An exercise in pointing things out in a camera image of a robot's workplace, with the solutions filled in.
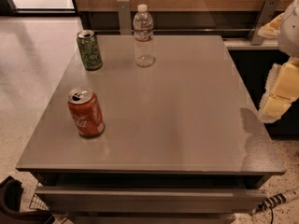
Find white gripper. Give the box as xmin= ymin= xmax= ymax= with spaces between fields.
xmin=258 ymin=0 xmax=299 ymax=123

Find clear plastic water bottle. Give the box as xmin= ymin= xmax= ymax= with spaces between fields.
xmin=133 ymin=4 xmax=155 ymax=67

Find dark robot base part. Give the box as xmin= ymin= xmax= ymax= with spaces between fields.
xmin=0 ymin=176 xmax=55 ymax=224

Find green soda can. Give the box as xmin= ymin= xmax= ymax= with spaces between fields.
xmin=77 ymin=30 xmax=103 ymax=71

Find red cola can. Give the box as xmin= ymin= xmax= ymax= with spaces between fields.
xmin=67 ymin=87 xmax=105 ymax=137

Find grey drawer front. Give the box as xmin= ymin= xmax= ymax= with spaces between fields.
xmin=36 ymin=187 xmax=265 ymax=214

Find right metal wall bracket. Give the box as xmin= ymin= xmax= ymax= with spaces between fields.
xmin=248 ymin=0 xmax=280 ymax=46

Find metal wall bracket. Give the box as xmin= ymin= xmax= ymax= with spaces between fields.
xmin=248 ymin=0 xmax=280 ymax=46
xmin=117 ymin=0 xmax=132 ymax=35

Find striped cable on floor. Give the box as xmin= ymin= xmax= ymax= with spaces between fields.
xmin=250 ymin=189 xmax=299 ymax=217

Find left metal wall bracket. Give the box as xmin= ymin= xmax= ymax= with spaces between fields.
xmin=117 ymin=0 xmax=132 ymax=35

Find wire mesh basket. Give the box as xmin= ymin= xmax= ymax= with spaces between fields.
xmin=29 ymin=192 xmax=50 ymax=211

